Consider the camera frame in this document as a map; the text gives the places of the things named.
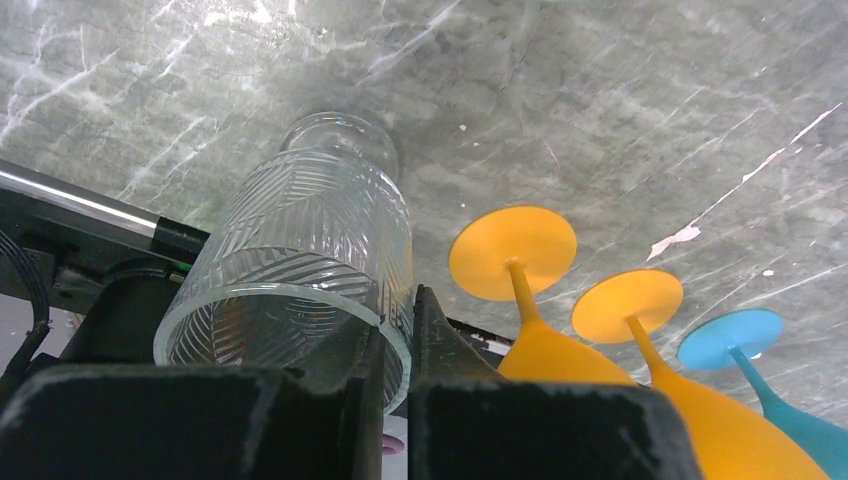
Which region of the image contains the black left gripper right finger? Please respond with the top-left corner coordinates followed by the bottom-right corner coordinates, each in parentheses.
top-left (407, 286), bottom-right (702, 479)

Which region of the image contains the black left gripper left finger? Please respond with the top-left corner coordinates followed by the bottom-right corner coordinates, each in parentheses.
top-left (1, 321), bottom-right (386, 479)

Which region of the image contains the orange plastic wine glass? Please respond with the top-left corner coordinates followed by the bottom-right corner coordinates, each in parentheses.
top-left (571, 269), bottom-right (827, 479)
top-left (448, 205), bottom-right (638, 387)

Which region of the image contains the clear ribbed glass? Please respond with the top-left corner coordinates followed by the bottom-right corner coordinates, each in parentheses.
top-left (152, 112), bottom-right (415, 413)

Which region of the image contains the blue plastic wine glass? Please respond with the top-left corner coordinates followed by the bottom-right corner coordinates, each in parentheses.
top-left (676, 308), bottom-right (848, 480)

